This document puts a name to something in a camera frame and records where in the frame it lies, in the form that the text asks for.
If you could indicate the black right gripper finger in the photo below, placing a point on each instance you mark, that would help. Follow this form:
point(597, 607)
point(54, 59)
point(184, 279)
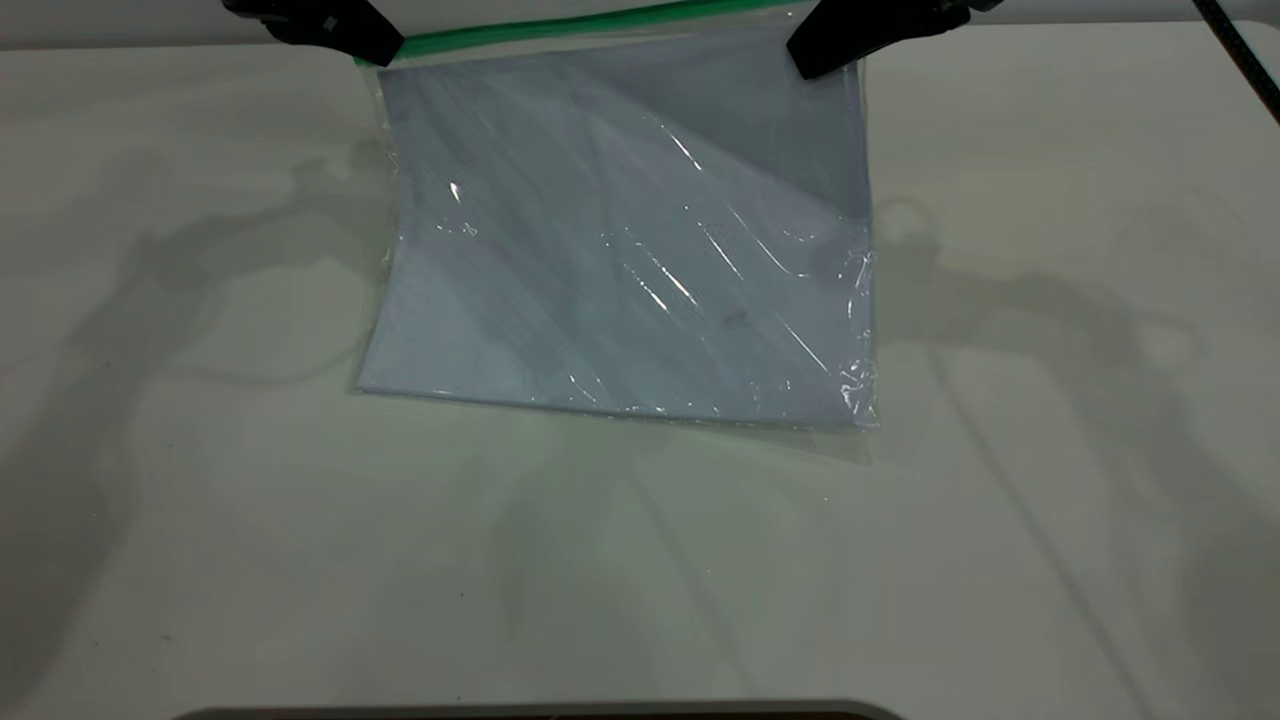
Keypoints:
point(860, 30)

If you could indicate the clear bag with green zipper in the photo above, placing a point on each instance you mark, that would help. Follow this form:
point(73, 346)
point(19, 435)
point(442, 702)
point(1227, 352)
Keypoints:
point(620, 250)

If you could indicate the white paper sheets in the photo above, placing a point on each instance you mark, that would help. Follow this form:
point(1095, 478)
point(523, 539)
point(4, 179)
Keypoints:
point(600, 280)

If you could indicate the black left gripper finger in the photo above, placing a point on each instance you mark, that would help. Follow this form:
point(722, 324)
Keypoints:
point(330, 25)

